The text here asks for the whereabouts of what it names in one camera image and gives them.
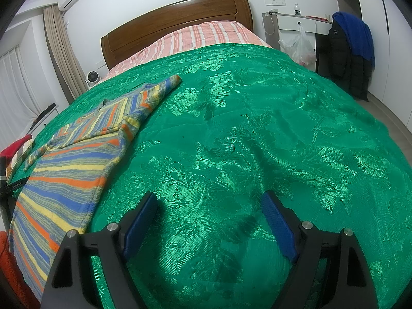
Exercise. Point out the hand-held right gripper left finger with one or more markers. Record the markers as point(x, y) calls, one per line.
point(140, 228)

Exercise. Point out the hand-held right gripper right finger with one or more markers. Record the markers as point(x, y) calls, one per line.
point(280, 228)

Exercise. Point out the striped knit shirt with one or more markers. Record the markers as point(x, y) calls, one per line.
point(74, 167)

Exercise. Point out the red knit hat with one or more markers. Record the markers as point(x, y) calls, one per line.
point(13, 148)

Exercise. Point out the black stick on sill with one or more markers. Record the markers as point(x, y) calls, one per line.
point(45, 114)

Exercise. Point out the orange cloth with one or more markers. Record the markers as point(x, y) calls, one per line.
point(13, 273)

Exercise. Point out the white sheer curtain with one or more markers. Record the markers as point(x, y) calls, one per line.
point(19, 87)

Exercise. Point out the green floral blanket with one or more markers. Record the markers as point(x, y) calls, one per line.
point(241, 119)

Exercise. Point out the small white fan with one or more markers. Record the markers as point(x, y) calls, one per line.
point(93, 79)

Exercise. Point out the beige curtain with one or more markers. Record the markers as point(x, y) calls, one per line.
point(61, 48)

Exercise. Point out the clear plastic bag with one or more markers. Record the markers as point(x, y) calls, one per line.
point(302, 51)

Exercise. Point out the black puffer jacket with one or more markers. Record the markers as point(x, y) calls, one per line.
point(341, 54)

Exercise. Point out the pink striped pillow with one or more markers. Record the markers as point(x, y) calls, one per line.
point(193, 37)

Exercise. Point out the white desk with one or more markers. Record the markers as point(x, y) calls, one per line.
point(289, 22)

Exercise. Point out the blue garment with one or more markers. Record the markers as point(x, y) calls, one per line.
point(357, 32)

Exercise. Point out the red item on desk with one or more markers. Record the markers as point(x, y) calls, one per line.
point(318, 18)

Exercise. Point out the wooden bed headboard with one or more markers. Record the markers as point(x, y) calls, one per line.
point(173, 16)

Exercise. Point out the plastic water bottle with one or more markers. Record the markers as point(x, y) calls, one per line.
point(297, 9)

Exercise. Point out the white wall socket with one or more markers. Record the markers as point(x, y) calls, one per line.
point(275, 1)

